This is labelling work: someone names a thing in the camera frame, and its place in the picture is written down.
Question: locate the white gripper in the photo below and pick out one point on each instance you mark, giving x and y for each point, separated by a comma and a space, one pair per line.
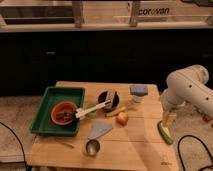
168, 117

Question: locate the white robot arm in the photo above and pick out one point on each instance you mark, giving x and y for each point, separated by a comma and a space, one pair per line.
187, 85

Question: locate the jar with blue lid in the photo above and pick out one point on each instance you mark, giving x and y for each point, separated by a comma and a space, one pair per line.
138, 92

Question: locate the yellow red apple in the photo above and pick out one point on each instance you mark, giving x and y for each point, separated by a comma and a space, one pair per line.
122, 118

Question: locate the black bowl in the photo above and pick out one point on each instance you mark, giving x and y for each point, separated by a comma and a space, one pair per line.
102, 98

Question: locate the yellow banana piece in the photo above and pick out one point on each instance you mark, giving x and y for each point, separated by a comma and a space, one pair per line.
115, 112

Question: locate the wooden block in bowl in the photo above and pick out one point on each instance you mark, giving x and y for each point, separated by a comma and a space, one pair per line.
111, 98

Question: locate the blue triangular cloth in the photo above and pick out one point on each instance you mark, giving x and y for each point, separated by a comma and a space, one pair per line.
99, 128

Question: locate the orange bowl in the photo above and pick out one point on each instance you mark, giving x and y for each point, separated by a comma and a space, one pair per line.
63, 113

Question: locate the green plastic tray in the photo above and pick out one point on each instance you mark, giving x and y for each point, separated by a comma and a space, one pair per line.
42, 123

